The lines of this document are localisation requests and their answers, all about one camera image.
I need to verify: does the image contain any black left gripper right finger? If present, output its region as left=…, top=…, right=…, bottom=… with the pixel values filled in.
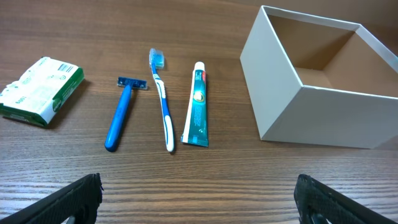
left=294, top=174, right=397, bottom=224

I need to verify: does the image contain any blue disposable razor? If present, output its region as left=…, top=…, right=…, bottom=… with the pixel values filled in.
left=104, top=77, right=147, bottom=152

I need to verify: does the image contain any white cardboard box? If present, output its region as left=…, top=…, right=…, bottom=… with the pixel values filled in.
left=240, top=6, right=397, bottom=148

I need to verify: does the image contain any green white soap pack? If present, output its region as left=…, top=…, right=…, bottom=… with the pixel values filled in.
left=1, top=57, right=85, bottom=127

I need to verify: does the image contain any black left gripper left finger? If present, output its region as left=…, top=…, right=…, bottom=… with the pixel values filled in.
left=1, top=173, right=103, bottom=223

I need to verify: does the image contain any teal toothpaste tube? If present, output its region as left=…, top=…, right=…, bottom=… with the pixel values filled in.
left=181, top=62, right=209, bottom=147

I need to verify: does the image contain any blue white toothbrush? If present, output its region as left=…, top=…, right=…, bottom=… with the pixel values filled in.
left=149, top=49, right=175, bottom=153

